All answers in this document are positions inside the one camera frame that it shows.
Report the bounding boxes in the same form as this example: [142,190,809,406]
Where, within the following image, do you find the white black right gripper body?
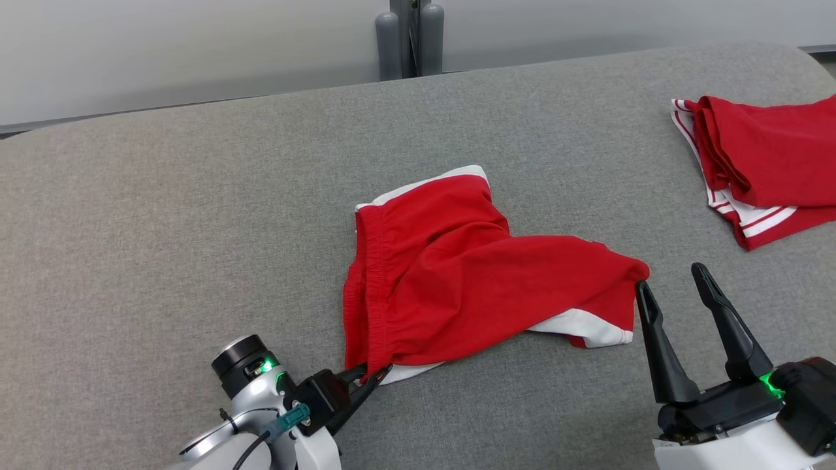
[653,358,836,470]

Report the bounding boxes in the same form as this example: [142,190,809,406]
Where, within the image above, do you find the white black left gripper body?
[211,334,342,470]

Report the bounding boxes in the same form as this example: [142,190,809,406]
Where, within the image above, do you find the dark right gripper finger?
[691,262,775,383]
[635,281,701,404]

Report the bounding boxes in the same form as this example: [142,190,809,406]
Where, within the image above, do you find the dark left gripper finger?
[325,366,393,436]
[334,364,372,387]

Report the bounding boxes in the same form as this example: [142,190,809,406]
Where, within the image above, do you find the red shorts with white stripe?
[342,165,651,386]

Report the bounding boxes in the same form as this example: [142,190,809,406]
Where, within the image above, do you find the red white-trimmed basketball jersey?
[671,95,836,251]

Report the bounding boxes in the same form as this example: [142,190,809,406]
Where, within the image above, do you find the grey cylinder post foot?
[420,3,445,76]
[375,11,400,82]

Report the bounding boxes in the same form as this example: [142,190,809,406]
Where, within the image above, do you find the grey metal partition post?
[390,0,432,79]

